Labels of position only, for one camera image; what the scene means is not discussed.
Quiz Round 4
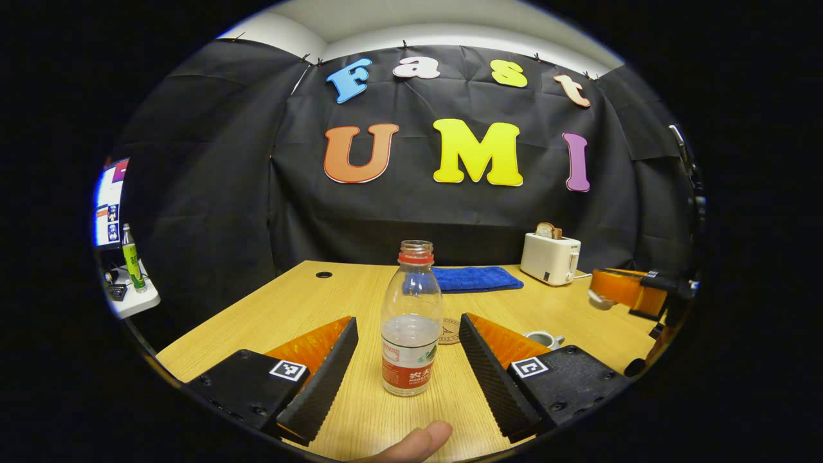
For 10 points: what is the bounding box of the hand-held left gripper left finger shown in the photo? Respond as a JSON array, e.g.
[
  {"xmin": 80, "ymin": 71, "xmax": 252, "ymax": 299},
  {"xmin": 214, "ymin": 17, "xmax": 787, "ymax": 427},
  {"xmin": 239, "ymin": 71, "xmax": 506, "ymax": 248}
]
[{"xmin": 183, "ymin": 315, "xmax": 359, "ymax": 448}]

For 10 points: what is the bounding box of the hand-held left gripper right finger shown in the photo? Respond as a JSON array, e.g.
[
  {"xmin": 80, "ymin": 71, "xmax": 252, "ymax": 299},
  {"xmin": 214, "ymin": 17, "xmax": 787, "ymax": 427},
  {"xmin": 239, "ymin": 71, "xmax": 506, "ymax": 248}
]
[{"xmin": 458, "ymin": 313, "xmax": 634, "ymax": 444}]

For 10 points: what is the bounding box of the grey floral teacup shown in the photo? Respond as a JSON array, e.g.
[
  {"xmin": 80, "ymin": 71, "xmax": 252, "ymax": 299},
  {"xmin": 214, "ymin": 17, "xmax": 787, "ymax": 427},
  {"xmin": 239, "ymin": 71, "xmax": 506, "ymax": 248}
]
[{"xmin": 524, "ymin": 331, "xmax": 566, "ymax": 351}]

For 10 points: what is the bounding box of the clear plastic water bottle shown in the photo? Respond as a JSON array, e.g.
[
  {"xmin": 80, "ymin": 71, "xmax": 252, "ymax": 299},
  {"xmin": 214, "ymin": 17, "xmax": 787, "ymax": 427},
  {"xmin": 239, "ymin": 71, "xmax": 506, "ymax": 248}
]
[{"xmin": 379, "ymin": 239, "xmax": 444, "ymax": 397}]

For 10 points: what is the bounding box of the green drink bottle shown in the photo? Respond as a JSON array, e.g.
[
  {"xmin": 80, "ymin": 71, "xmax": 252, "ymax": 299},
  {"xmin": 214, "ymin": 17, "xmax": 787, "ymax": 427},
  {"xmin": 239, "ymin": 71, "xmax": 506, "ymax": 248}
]
[{"xmin": 121, "ymin": 223, "xmax": 147, "ymax": 294}]

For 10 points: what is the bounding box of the white toaster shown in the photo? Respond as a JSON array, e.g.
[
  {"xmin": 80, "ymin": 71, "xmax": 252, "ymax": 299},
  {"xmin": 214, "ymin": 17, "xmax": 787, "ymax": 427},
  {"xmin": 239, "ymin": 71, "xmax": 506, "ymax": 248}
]
[{"xmin": 520, "ymin": 231, "xmax": 581, "ymax": 287}]

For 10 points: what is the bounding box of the blue towel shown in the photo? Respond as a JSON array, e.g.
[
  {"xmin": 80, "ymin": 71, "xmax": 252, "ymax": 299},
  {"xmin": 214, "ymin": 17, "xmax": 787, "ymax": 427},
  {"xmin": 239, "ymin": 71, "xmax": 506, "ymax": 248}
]
[{"xmin": 432, "ymin": 266, "xmax": 525, "ymax": 294}]

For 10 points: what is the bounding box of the black backdrop cloth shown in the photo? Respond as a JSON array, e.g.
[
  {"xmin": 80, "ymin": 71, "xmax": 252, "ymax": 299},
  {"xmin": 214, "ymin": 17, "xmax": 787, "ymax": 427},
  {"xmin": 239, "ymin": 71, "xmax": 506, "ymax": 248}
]
[{"xmin": 113, "ymin": 39, "xmax": 705, "ymax": 351}]

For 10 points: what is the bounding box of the white side table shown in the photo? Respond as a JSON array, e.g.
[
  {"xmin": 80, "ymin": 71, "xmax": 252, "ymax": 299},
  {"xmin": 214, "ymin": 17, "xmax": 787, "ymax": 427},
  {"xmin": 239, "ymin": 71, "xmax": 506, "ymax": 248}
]
[{"xmin": 103, "ymin": 260, "xmax": 161, "ymax": 320}]

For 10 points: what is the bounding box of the computer monitor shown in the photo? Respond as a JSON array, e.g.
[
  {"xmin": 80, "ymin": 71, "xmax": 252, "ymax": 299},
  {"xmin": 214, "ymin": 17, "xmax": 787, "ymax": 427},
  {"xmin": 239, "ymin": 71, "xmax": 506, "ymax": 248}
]
[{"xmin": 95, "ymin": 158, "xmax": 129, "ymax": 250}]

